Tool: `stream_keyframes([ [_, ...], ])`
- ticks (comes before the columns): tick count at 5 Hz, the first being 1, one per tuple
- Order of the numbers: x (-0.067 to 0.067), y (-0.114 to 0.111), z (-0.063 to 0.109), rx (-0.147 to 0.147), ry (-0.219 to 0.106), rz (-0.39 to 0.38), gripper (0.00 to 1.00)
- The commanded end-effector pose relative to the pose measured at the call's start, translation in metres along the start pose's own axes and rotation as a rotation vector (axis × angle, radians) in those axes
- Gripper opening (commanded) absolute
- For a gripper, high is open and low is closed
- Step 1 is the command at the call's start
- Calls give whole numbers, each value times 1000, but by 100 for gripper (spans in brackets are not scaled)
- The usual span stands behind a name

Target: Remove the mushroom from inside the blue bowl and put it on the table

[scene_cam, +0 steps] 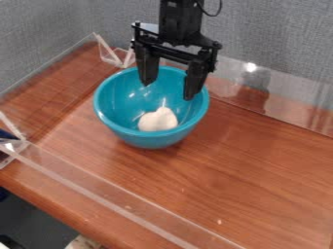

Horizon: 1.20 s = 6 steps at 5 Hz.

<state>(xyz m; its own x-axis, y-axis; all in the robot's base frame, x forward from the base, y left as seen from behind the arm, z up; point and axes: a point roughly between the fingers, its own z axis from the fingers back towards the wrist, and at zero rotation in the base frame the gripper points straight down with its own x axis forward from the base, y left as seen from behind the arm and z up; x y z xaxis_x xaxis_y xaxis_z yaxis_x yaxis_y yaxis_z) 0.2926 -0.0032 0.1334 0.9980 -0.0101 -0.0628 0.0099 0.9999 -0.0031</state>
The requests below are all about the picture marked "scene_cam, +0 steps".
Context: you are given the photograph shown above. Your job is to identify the clear acrylic left bracket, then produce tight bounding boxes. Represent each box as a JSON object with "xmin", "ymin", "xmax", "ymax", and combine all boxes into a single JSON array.
[{"xmin": 0, "ymin": 111, "xmax": 29, "ymax": 170}]

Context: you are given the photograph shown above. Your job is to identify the clear acrylic back barrier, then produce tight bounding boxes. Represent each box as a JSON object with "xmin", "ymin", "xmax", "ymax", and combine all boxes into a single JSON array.
[{"xmin": 208, "ymin": 55, "xmax": 333, "ymax": 138}]

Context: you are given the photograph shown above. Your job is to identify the clear acrylic corner bracket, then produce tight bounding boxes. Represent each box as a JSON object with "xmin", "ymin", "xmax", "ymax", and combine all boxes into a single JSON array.
[{"xmin": 94, "ymin": 33, "xmax": 136, "ymax": 69}]

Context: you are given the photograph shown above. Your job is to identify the clear acrylic barrier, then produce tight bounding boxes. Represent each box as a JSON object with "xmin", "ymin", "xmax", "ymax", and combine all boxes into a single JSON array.
[
  {"xmin": 0, "ymin": 140, "xmax": 245, "ymax": 249},
  {"xmin": 208, "ymin": 55, "xmax": 333, "ymax": 138}
]

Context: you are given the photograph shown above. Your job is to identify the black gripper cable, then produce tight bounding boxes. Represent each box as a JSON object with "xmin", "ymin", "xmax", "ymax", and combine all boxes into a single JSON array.
[{"xmin": 195, "ymin": 0, "xmax": 224, "ymax": 18}]

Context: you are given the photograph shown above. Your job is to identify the white plush mushroom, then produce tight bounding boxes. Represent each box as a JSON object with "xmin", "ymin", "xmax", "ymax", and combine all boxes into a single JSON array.
[{"xmin": 138, "ymin": 107, "xmax": 178, "ymax": 131}]

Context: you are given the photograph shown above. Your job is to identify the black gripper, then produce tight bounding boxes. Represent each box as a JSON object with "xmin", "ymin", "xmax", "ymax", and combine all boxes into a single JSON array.
[{"xmin": 132, "ymin": 0, "xmax": 223, "ymax": 100}]

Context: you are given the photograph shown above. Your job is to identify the clear acrylic front barrier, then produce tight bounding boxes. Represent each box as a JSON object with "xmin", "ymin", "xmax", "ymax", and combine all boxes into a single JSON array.
[{"xmin": 0, "ymin": 140, "xmax": 245, "ymax": 249}]

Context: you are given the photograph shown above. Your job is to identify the blue bowl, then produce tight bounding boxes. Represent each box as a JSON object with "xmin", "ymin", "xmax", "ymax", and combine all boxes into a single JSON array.
[{"xmin": 93, "ymin": 66, "xmax": 211, "ymax": 149}]

